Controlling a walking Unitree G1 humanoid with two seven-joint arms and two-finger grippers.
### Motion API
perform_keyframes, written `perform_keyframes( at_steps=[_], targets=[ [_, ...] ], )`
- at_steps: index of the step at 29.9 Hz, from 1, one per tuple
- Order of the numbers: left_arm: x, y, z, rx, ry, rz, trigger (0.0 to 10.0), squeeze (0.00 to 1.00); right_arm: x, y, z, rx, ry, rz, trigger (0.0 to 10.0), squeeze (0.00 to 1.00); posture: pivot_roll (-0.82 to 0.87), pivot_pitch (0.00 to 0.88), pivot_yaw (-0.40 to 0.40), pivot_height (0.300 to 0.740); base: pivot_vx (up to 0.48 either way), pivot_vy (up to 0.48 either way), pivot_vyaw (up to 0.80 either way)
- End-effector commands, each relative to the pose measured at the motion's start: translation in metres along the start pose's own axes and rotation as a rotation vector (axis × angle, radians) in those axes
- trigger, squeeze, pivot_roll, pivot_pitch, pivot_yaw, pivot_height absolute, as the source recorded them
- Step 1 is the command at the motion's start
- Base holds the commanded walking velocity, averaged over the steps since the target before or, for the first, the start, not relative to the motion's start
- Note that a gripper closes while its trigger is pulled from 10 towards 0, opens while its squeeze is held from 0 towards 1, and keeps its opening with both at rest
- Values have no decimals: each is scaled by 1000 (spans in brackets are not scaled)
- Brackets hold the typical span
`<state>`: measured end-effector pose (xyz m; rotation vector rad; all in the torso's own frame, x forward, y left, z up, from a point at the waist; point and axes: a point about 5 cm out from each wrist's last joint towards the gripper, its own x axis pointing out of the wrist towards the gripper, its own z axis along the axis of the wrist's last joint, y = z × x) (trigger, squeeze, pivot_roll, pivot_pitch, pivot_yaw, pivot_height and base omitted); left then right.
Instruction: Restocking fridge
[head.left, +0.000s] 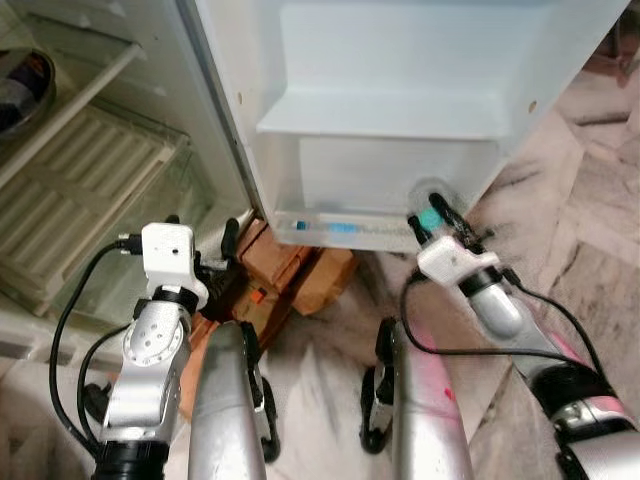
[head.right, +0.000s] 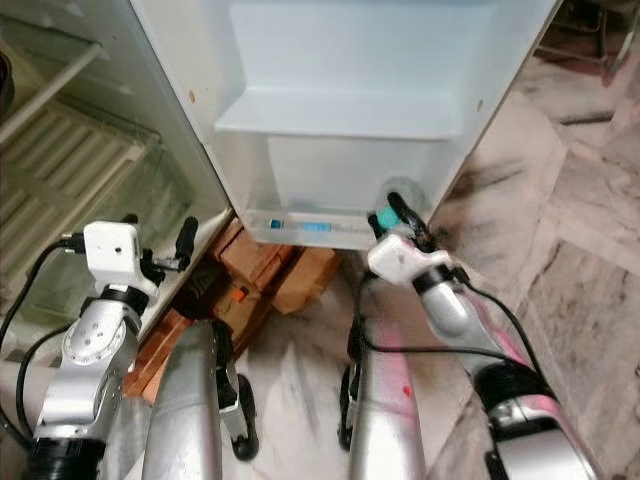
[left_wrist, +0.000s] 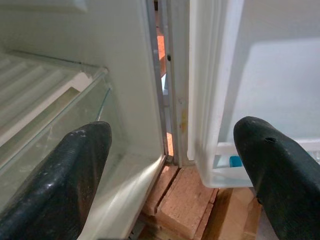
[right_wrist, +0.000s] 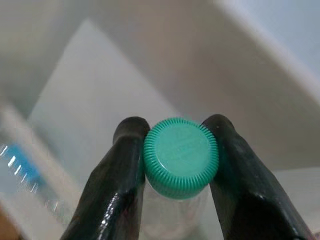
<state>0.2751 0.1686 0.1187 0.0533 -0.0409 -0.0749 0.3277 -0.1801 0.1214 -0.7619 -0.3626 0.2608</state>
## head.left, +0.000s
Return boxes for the clear bottle with teal cap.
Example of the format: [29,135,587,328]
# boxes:
[408,177,461,233]

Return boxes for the white fridge shelf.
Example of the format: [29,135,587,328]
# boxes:
[0,10,146,191]

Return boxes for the white fridge door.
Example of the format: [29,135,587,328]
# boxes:
[180,0,633,253]

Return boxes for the white fridge body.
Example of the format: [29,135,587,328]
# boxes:
[0,0,259,366]

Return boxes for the black object with orange tab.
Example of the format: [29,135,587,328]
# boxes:
[205,265,269,323]

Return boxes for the door shelf with blue label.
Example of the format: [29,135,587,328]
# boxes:
[268,135,506,251]

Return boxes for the ribbed white crisper cover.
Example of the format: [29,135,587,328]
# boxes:
[0,100,191,301]

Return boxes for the plain white door shelf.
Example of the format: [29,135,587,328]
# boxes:
[256,0,556,141]

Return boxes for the silver left robot leg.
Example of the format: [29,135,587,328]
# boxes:
[188,320,281,480]

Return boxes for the dark round bowl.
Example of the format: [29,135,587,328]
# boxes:
[0,48,58,139]

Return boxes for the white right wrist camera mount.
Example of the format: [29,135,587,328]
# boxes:
[415,235,501,291]

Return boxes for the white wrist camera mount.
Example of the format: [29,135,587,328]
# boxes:
[415,235,501,291]
[140,222,209,311]

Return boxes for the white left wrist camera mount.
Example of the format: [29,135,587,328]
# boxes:
[140,222,209,311]

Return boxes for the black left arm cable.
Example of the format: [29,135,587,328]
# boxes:
[48,232,146,461]

